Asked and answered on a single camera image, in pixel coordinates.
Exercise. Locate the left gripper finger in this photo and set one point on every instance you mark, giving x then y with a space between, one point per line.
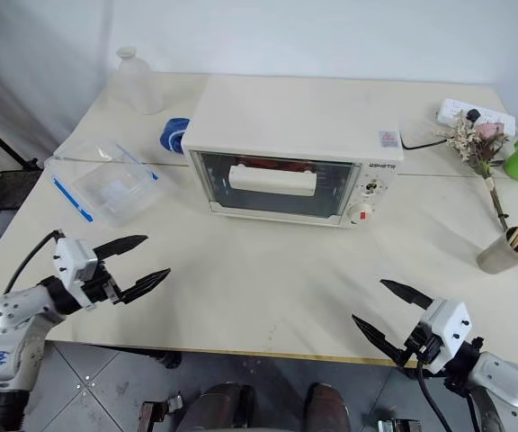
144 284
122 245

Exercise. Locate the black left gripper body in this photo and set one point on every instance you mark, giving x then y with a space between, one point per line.
100 284

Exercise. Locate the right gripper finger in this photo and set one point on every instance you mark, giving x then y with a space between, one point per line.
408 294
378 339

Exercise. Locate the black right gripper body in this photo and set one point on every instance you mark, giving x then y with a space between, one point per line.
424 344

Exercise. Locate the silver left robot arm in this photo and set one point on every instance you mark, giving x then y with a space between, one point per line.
11 311

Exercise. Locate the white knob with red marker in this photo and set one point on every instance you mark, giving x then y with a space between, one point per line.
361 214

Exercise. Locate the white toaster oven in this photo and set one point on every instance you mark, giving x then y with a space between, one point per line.
286 117

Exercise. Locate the clear plastic box blue clips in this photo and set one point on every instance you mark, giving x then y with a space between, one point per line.
106 189

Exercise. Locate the black table caster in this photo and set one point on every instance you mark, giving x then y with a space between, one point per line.
167 359

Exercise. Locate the dark brown rounded shape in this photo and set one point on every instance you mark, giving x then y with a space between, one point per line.
326 407
214 407

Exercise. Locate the metal cup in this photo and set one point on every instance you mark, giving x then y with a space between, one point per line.
502 259

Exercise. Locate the blue round plastic object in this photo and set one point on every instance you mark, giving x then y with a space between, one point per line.
173 135

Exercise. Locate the red warning sticker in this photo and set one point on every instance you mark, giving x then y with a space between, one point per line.
388 139

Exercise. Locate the translucent white plastic bottle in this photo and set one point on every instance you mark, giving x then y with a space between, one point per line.
140 85

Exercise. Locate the dried flower bouquet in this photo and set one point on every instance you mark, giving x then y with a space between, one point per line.
479 148

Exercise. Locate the white power strip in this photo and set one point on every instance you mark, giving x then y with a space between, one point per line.
451 110

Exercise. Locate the black power plug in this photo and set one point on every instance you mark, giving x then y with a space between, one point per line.
473 115

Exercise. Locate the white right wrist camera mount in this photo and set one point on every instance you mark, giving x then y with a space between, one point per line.
448 321

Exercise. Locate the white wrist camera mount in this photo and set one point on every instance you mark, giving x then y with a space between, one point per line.
448 321
73 261

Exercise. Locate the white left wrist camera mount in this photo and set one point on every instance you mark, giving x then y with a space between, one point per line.
73 261

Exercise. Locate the metal bracket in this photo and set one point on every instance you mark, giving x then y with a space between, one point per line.
398 425
160 411

